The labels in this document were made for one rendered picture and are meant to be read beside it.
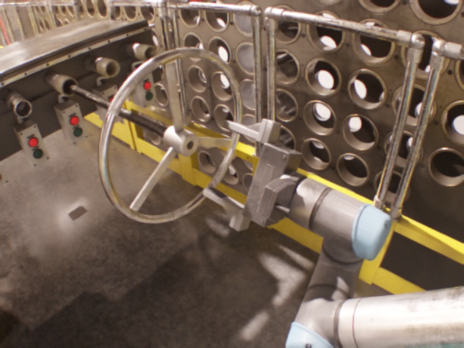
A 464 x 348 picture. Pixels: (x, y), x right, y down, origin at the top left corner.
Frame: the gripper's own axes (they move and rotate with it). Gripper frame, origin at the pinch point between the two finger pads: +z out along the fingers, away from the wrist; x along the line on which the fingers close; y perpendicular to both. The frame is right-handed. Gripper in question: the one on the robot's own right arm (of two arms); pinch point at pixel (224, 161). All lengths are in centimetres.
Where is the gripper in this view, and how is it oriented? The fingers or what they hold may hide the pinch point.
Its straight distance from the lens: 62.7
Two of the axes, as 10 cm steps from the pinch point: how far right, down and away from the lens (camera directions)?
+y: 6.1, -0.4, 8.0
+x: 2.8, -9.3, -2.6
